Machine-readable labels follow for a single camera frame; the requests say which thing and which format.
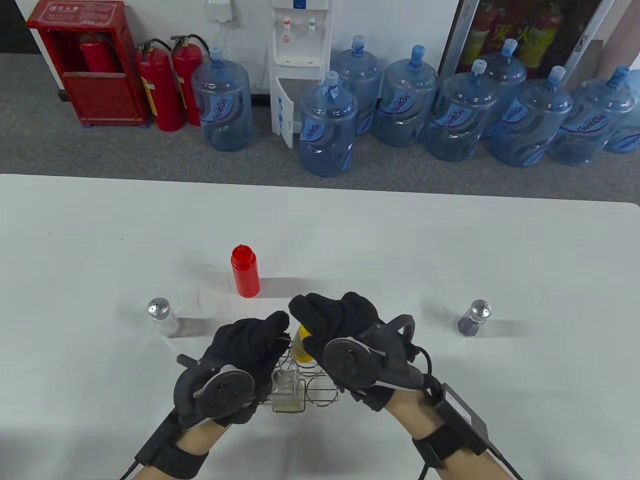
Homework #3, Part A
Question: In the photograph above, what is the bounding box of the person's left hand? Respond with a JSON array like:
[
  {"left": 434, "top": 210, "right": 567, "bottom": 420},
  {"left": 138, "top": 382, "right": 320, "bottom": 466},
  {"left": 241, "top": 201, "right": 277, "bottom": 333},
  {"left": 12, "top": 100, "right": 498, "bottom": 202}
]
[{"left": 174, "top": 310, "right": 292, "bottom": 428}]

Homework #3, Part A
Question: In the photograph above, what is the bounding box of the white water dispenser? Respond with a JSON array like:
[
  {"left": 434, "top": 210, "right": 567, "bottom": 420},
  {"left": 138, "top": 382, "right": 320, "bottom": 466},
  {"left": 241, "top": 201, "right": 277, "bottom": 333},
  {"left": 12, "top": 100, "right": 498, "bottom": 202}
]
[{"left": 268, "top": 0, "right": 335, "bottom": 149}]

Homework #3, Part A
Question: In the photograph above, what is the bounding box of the red squeeze seasoning bottle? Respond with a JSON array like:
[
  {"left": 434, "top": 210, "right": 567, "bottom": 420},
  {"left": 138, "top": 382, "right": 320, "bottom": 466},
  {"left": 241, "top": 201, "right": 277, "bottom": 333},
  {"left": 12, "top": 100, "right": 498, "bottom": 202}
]
[{"left": 231, "top": 244, "right": 260, "bottom": 298}]

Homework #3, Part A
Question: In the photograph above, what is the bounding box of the black right hand controller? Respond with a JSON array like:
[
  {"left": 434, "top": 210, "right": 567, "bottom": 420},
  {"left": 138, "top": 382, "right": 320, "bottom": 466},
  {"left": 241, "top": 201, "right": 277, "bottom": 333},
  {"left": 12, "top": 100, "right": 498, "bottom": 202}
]
[{"left": 321, "top": 314, "right": 427, "bottom": 392}]

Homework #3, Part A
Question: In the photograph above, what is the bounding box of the yellow squeeze seasoning bottle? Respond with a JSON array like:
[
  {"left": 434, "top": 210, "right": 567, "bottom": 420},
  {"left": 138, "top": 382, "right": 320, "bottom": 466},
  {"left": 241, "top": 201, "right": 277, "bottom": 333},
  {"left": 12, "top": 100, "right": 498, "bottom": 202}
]
[{"left": 291, "top": 324, "right": 313, "bottom": 363}]

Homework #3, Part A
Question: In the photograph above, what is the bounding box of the dark shaker seasoning bottle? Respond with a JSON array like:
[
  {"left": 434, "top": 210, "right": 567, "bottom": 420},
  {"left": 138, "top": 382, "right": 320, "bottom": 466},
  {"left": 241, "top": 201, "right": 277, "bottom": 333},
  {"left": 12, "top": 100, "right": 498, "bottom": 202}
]
[{"left": 457, "top": 299, "right": 492, "bottom": 337}]

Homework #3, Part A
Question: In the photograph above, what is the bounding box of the row of blue water jugs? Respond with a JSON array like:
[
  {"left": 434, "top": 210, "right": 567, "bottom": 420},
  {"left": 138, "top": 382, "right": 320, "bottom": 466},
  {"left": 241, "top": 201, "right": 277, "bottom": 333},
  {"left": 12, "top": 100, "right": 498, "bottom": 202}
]
[{"left": 191, "top": 34, "right": 640, "bottom": 179}]

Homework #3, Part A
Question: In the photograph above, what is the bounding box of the red fire extinguisher cabinet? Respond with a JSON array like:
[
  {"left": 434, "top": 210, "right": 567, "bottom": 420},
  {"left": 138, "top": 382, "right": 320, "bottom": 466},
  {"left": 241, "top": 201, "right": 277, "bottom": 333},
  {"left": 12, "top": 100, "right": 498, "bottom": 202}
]
[{"left": 26, "top": 0, "right": 150, "bottom": 128}]

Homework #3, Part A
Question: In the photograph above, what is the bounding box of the clear shaker seasoning bottle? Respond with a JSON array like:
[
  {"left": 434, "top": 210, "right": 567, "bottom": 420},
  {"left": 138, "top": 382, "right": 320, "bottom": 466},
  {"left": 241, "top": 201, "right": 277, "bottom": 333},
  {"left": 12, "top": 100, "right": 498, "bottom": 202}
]
[{"left": 147, "top": 297, "right": 180, "bottom": 338}]

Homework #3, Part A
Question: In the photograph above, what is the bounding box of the black left hand controller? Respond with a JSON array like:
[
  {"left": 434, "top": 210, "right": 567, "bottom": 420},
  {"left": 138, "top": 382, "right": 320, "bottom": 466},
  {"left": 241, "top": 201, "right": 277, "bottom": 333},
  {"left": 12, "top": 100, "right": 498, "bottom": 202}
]
[{"left": 173, "top": 354, "right": 257, "bottom": 430}]

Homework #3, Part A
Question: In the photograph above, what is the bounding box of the silver wire seasoning rack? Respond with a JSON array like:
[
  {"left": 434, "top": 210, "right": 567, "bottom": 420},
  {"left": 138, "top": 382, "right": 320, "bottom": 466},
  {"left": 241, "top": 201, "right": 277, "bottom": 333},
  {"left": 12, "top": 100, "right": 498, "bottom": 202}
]
[{"left": 257, "top": 335, "right": 339, "bottom": 413}]

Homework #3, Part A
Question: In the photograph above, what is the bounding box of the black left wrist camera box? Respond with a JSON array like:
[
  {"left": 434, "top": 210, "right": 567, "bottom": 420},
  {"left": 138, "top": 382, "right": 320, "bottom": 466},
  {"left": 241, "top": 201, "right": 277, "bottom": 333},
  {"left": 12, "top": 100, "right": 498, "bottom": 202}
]
[{"left": 134, "top": 410, "right": 208, "bottom": 480}]

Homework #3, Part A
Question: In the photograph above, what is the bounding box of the person's left forearm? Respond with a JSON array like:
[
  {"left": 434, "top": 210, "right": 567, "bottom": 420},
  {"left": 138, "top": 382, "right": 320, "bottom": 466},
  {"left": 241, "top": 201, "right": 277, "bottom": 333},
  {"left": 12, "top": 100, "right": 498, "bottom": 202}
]
[{"left": 172, "top": 422, "right": 221, "bottom": 480}]

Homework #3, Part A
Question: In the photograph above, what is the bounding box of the red fire extinguisher yellow label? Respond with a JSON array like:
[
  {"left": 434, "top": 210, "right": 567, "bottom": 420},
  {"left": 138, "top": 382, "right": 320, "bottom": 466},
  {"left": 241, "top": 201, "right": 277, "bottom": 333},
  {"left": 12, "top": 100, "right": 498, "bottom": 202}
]
[{"left": 136, "top": 39, "right": 184, "bottom": 133}]

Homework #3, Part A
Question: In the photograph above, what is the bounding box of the person's right hand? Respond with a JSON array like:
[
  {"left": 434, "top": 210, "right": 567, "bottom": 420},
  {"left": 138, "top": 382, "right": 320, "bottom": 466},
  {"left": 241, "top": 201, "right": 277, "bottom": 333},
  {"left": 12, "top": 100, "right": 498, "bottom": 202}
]
[{"left": 288, "top": 291, "right": 416, "bottom": 412}]

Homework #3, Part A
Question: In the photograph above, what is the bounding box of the square glass seasoning bottle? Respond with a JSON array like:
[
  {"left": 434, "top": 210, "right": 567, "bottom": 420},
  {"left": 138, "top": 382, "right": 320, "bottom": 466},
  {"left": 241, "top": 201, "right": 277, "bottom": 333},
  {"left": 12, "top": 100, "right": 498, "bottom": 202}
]
[{"left": 271, "top": 370, "right": 306, "bottom": 413}]

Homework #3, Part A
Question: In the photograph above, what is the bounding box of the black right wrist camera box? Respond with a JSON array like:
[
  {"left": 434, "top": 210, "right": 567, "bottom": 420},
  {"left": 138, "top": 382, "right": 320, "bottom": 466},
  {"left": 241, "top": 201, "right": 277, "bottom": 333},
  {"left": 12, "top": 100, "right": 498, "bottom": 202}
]
[{"left": 412, "top": 382, "right": 490, "bottom": 468}]

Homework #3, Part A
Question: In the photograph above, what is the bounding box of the thin black right cable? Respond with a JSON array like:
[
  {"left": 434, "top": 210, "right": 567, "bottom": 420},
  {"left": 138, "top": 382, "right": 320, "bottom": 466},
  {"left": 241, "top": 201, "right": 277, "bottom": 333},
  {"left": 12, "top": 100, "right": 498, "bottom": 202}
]
[{"left": 487, "top": 442, "right": 524, "bottom": 480}]

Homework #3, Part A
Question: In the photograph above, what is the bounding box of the black hand controller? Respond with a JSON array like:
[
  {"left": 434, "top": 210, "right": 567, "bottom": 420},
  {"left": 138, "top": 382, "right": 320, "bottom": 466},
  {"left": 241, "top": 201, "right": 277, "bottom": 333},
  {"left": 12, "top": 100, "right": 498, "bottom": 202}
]
[
  {"left": 173, "top": 354, "right": 257, "bottom": 430},
  {"left": 321, "top": 314, "right": 427, "bottom": 392}
]

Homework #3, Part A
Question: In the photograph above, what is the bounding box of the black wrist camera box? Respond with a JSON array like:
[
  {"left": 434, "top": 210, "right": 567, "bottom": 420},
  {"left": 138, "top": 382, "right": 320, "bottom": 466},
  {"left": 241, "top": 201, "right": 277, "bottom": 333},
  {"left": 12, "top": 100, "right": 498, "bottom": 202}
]
[
  {"left": 412, "top": 382, "right": 490, "bottom": 468},
  {"left": 134, "top": 410, "right": 208, "bottom": 480}
]

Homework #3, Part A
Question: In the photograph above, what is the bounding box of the red extinguisher inside cabinet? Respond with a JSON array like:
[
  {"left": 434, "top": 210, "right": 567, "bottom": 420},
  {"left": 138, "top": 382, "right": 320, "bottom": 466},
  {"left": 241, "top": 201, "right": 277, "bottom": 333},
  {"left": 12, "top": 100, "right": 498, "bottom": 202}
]
[{"left": 79, "top": 34, "right": 121, "bottom": 75}]

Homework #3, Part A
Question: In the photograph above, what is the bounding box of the glass door fire cabinet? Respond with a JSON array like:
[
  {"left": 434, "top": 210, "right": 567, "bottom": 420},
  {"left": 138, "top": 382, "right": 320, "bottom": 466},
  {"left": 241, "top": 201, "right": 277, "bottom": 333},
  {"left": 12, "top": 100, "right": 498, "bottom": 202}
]
[{"left": 439, "top": 0, "right": 617, "bottom": 81}]

